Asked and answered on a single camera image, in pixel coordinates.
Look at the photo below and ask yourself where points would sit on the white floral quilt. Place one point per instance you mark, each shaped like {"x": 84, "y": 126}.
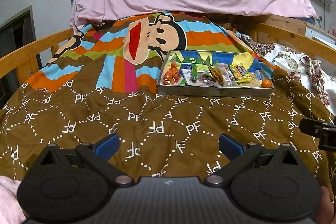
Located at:
{"x": 300, "y": 67}

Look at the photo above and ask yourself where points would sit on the orange tangerine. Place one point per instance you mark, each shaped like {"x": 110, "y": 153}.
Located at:
{"x": 266, "y": 84}

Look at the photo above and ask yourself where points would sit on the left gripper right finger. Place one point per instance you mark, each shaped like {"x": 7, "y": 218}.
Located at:
{"x": 241, "y": 156}

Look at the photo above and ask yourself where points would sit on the crumbly rice cracker pack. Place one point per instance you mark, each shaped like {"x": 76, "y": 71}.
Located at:
{"x": 255, "y": 82}

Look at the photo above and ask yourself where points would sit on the orange chicken foot snack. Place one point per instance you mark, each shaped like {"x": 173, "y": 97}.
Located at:
{"x": 171, "y": 76}

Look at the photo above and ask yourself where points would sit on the pink fluffy cloth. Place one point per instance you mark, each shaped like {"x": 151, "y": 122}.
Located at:
{"x": 10, "y": 210}

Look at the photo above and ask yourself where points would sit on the small pink snack pack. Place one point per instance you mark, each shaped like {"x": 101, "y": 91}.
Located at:
{"x": 225, "y": 74}

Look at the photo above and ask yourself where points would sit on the wooden bed frame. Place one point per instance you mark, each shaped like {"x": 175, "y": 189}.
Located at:
{"x": 264, "y": 29}

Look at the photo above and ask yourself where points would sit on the person's right hand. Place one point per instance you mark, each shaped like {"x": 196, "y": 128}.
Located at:
{"x": 326, "y": 210}

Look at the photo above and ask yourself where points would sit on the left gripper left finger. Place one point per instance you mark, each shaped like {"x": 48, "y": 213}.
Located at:
{"x": 97, "y": 156}

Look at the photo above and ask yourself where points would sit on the green sausage snack stick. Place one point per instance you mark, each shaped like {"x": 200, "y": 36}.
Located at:
{"x": 194, "y": 72}

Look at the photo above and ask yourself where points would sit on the gold foil snack pack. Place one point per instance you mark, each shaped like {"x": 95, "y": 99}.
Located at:
{"x": 216, "y": 75}

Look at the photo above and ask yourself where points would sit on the silver tray box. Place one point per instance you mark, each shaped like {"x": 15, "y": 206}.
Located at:
{"x": 215, "y": 90}

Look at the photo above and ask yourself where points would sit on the clear candy snack pack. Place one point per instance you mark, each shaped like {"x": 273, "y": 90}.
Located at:
{"x": 206, "y": 79}

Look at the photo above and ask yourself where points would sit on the yellow snack bar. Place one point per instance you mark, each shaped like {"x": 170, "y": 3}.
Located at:
{"x": 240, "y": 74}

